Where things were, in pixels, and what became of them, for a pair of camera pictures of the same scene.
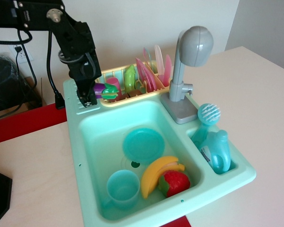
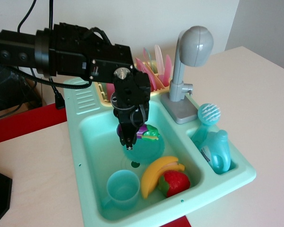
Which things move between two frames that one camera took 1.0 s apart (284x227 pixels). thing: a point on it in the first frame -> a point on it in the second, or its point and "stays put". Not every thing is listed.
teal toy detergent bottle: x=216 y=149 stays put
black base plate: x=1 y=191 stays put
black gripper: x=84 y=70 -> x=130 y=118
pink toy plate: x=146 y=76 stays put
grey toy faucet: x=194 y=47 stays put
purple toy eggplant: x=105 y=91 -> x=146 y=131
